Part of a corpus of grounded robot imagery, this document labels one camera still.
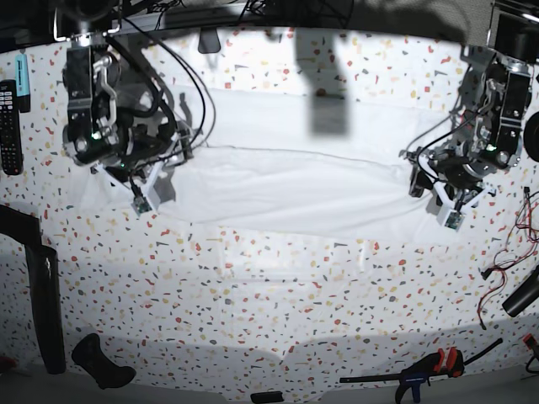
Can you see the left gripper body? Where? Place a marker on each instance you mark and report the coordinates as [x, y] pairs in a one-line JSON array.
[[455, 185]]

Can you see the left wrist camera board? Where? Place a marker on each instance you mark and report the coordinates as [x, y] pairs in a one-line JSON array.
[[453, 220]]

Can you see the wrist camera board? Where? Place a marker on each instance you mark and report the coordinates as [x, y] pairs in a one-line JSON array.
[[453, 220], [140, 205]]

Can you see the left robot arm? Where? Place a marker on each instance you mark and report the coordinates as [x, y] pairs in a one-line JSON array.
[[487, 135]]

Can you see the teal highlighter marker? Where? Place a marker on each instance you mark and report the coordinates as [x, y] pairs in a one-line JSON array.
[[22, 83]]

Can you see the small black rectangular device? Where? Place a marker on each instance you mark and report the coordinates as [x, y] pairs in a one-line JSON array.
[[267, 397]]

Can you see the black round object right edge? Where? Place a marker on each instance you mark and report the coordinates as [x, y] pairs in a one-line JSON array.
[[531, 137]]

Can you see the terrazzo pattern table cloth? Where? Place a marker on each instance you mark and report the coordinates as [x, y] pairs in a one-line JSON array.
[[202, 307]]

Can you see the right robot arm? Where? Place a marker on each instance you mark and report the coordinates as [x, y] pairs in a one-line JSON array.
[[130, 146]]

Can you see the black orange bar clamp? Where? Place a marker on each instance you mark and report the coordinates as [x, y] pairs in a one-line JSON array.
[[440, 363]]

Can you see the black cylinder tube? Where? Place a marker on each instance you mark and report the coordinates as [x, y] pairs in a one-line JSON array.
[[523, 296]]

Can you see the dark phone at table top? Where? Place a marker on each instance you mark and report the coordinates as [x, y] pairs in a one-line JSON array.
[[209, 42]]

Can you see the black TV remote control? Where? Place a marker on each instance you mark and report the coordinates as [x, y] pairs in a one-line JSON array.
[[12, 158]]

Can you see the white T-shirt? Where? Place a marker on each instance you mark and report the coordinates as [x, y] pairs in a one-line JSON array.
[[331, 168]]

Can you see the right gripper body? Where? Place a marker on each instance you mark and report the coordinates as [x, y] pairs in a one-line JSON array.
[[141, 178]]

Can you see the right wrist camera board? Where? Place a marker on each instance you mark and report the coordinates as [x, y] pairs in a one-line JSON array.
[[140, 205]]

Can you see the black L-shaped bracket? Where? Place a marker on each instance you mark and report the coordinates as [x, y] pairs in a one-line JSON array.
[[43, 286]]

